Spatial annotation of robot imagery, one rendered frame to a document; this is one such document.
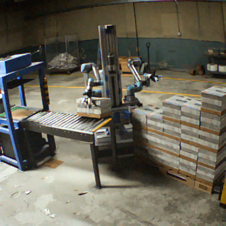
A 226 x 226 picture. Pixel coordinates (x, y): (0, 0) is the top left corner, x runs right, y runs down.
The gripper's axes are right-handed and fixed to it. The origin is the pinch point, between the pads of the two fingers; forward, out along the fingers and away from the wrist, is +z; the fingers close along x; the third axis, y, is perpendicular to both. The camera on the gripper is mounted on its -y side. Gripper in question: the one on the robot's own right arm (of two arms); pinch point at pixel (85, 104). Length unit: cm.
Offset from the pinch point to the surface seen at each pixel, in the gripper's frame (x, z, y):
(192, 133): -140, 20, 22
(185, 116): -129, 2, 14
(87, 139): -23, 44, -14
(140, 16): 209, -471, 530
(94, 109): -8.8, 4.2, 9.5
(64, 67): 509, -247, 521
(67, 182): 20, 109, 18
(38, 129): 62, 43, -16
